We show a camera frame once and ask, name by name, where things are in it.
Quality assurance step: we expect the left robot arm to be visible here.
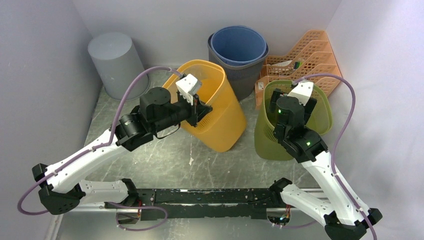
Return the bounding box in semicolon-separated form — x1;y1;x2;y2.
32;87;213;215

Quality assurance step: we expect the light grey plastic bucket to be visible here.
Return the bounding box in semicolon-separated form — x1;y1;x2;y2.
87;32;145;101

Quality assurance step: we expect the orange plastic file organizer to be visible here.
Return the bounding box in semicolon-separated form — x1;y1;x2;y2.
255;29;342;110

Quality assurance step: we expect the blue plastic bucket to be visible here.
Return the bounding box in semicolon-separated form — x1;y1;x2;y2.
210;25;268;66

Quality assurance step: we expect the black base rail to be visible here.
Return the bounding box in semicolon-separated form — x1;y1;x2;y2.
104;187;302;222

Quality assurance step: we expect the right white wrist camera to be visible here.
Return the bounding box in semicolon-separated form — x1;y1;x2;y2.
288;81;314;106

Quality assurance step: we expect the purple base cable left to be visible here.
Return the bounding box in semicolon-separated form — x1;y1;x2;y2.
109;202;169;232

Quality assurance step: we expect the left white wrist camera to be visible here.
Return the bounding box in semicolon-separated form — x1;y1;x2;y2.
175;74;202;106

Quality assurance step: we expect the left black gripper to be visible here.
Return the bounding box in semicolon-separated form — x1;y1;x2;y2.
152;91;213;133

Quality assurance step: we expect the dark grey mesh basket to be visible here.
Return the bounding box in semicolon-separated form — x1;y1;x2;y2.
207;34;269;101

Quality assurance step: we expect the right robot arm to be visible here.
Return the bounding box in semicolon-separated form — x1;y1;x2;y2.
268;89;383;240

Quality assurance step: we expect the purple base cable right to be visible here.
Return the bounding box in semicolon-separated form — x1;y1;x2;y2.
271;218;319;230

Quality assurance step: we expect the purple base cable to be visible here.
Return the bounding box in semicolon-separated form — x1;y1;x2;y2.
271;218;319;230
109;202;169;232

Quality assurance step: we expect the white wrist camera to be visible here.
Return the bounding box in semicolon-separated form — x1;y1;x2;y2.
175;74;202;106
288;81;314;106

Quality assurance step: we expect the yellow mesh waste basket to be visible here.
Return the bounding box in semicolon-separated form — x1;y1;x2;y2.
177;59;247;153

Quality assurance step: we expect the olive green mesh basket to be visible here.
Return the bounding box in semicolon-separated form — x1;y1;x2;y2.
254;77;333;161

